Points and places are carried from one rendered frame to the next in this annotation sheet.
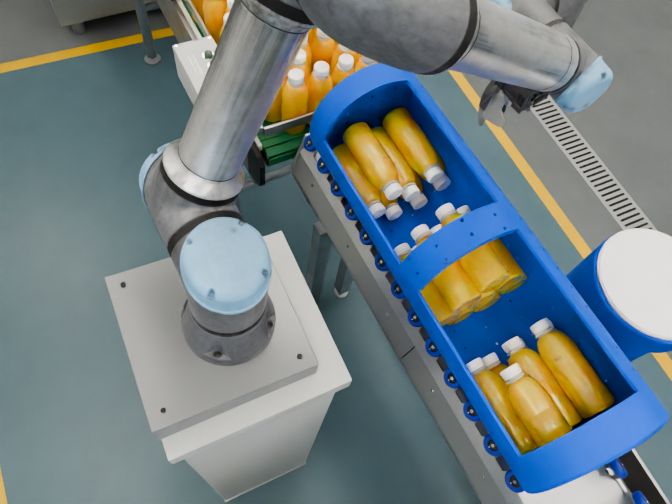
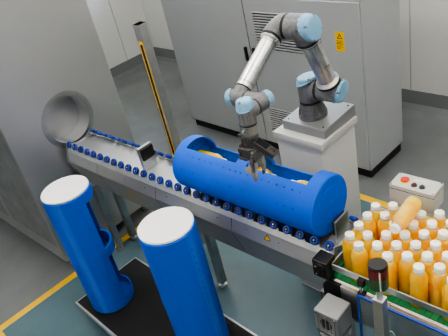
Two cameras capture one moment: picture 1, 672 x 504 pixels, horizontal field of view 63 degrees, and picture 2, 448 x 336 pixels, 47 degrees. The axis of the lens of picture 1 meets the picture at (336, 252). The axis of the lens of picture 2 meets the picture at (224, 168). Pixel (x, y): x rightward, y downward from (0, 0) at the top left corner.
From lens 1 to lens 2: 2.75 m
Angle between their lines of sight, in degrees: 87
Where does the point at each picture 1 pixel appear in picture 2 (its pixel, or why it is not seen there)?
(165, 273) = (340, 112)
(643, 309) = (172, 211)
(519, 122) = not seen: outside the picture
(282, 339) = (295, 119)
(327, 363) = (281, 131)
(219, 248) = (309, 75)
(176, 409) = not seen: hidden behind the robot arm
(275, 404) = not seen: hidden behind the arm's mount
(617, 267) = (184, 220)
